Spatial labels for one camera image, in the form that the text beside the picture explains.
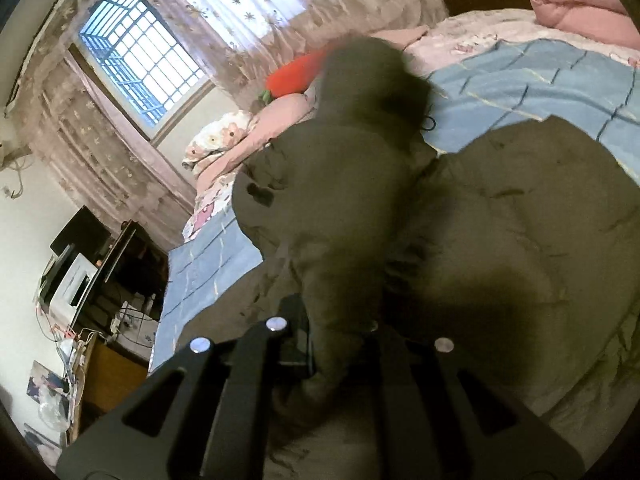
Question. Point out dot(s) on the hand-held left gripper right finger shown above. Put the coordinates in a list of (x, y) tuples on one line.
[(395, 360)]

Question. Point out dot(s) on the photo print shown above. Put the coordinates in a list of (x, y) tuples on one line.
[(45, 382)]

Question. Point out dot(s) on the floral storage box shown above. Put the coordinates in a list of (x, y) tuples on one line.
[(142, 330)]

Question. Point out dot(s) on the barred window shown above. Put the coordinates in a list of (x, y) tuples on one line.
[(135, 55)]

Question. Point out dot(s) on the floral pillow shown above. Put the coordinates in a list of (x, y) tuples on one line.
[(220, 135)]

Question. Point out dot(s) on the brown wooden cabinet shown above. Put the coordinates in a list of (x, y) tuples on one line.
[(110, 380)]

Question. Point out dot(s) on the black desk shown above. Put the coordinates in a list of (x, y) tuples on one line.
[(125, 260)]

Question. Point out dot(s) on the pink quilt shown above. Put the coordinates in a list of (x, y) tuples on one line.
[(580, 5)]

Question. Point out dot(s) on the orange carrot plush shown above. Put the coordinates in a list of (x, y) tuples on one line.
[(295, 77)]

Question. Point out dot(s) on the pink pillow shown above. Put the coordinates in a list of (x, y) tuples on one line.
[(280, 115), (400, 37)]

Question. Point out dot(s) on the white printer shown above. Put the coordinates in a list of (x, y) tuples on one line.
[(72, 280)]

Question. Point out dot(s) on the clear plastic bag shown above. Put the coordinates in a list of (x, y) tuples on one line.
[(55, 407)]

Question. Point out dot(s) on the pink floral lace curtain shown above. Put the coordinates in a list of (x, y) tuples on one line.
[(280, 5), (100, 150)]

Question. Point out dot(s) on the blue plaid bed sheet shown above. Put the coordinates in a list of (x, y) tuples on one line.
[(540, 75)]

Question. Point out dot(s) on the black monitor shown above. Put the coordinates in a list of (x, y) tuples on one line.
[(82, 230)]

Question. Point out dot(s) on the dark olive hooded jacket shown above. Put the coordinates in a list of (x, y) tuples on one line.
[(500, 210)]

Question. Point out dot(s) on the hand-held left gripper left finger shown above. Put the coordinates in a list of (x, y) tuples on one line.
[(290, 340)]

